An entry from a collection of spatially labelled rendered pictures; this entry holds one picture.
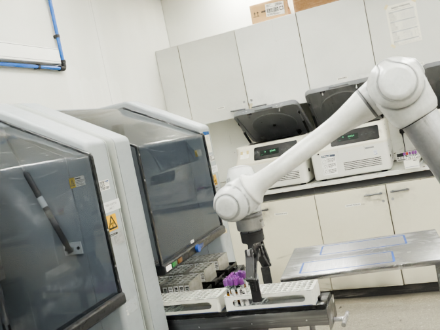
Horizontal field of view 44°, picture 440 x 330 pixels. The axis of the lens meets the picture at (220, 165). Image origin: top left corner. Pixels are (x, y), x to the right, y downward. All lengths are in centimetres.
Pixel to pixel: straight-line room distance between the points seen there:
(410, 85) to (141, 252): 95
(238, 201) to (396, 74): 53
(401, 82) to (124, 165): 87
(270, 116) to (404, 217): 127
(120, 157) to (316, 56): 278
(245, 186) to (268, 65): 289
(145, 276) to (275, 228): 250
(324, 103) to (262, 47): 67
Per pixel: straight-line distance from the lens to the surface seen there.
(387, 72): 141
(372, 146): 396
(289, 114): 428
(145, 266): 177
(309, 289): 171
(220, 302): 182
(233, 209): 150
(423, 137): 148
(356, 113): 163
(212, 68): 451
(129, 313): 167
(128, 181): 174
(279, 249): 420
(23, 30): 335
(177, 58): 464
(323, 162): 401
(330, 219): 406
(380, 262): 204
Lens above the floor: 138
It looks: 3 degrees down
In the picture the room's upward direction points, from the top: 11 degrees counter-clockwise
